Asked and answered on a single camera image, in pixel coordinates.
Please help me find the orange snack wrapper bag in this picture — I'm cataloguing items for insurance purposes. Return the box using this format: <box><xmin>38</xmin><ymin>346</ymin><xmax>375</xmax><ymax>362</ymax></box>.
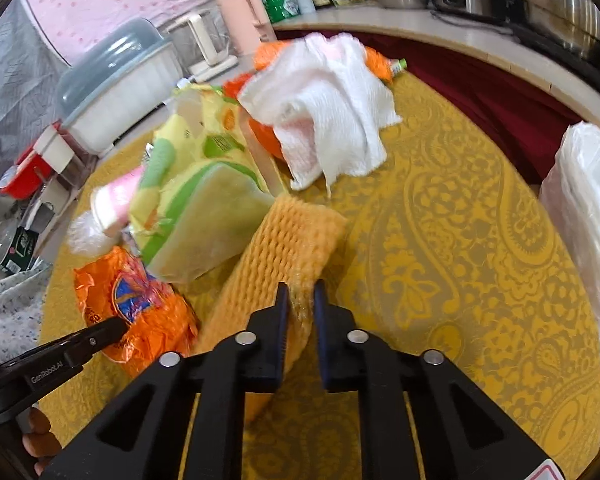
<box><xmin>73</xmin><ymin>246</ymin><xmax>200</xmax><ymax>378</ymax></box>

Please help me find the clear plastic bag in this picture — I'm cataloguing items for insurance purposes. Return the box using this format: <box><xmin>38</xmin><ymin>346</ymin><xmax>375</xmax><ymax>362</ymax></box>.
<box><xmin>67</xmin><ymin>210</ymin><xmax>116</xmax><ymax>258</ymax></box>

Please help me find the orange foam fruit net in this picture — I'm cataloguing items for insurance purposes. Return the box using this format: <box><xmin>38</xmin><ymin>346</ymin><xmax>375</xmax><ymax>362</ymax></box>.
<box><xmin>191</xmin><ymin>193</ymin><xmax>350</xmax><ymax>424</ymax></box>

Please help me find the pink white small wrapper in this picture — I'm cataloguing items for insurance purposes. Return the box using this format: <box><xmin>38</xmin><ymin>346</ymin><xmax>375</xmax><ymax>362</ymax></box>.
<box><xmin>91</xmin><ymin>166</ymin><xmax>145</xmax><ymax>237</ymax></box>

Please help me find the yellow green snack bag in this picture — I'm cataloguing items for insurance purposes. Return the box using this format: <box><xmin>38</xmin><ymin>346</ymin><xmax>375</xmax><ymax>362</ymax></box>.
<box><xmin>129</xmin><ymin>84</ymin><xmax>285</xmax><ymax>284</ymax></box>

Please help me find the white paper towel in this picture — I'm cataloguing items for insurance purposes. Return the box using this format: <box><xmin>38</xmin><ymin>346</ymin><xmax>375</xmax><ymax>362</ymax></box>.
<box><xmin>237</xmin><ymin>32</ymin><xmax>402</xmax><ymax>191</ymax></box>

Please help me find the white bin liner trash can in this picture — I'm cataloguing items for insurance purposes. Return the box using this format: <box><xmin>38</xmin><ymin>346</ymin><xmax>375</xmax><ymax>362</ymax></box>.
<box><xmin>540</xmin><ymin>122</ymin><xmax>600</xmax><ymax>335</ymax></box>

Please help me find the left human hand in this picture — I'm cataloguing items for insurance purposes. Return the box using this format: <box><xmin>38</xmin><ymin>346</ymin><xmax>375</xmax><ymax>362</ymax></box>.
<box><xmin>22</xmin><ymin>408</ymin><xmax>62</xmax><ymax>476</ymax></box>

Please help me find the red white container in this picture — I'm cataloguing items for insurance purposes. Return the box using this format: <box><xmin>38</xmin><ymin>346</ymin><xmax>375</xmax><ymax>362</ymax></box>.
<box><xmin>0</xmin><ymin>122</ymin><xmax>74</xmax><ymax>200</ymax></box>

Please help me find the red counter skirt cloth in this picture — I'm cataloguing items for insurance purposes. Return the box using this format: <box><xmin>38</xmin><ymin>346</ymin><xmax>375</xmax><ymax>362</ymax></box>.
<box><xmin>274</xmin><ymin>28</ymin><xmax>586</xmax><ymax>187</ymax></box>

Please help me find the grey lidded white dish box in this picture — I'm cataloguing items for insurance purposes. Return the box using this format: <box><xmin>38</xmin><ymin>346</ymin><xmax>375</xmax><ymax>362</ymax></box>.
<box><xmin>56</xmin><ymin>18</ymin><xmax>184</xmax><ymax>155</ymax></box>

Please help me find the white clear electric kettle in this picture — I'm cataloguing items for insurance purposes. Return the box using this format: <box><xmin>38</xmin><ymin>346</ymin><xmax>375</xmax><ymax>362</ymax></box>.
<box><xmin>164</xmin><ymin>9</ymin><xmax>238</xmax><ymax>84</ymax></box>

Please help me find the pink electric kettle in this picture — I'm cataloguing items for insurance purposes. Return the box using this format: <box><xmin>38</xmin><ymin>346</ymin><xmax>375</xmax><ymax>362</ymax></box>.
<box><xmin>216</xmin><ymin>0</ymin><xmax>276</xmax><ymax>55</ymax></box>

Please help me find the large stacked steel steamer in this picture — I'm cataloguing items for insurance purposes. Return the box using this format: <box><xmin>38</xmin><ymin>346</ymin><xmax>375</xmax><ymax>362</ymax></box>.
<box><xmin>522</xmin><ymin>0</ymin><xmax>600</xmax><ymax>61</ymax></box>

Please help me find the black power cable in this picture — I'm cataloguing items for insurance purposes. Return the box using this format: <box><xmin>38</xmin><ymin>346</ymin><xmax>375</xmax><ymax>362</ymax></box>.
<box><xmin>429</xmin><ymin>8</ymin><xmax>519</xmax><ymax>37</ymax></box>

